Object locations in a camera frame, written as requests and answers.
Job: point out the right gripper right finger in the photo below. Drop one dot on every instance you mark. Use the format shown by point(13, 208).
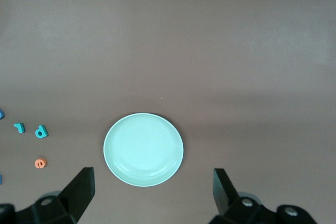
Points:
point(223, 192)

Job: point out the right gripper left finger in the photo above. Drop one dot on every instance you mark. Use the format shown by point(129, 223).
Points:
point(81, 190)

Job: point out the orange foam letter e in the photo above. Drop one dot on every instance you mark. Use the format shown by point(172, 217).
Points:
point(36, 163)

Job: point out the teal foam letter p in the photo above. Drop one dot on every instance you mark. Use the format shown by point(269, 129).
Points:
point(44, 129)

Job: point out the teal foam letter r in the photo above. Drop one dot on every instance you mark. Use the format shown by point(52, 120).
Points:
point(21, 128)

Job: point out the mint green plate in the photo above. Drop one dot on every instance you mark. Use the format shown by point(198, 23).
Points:
point(143, 150)

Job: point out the blue foam letter g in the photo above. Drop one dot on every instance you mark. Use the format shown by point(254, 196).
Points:
point(1, 115)

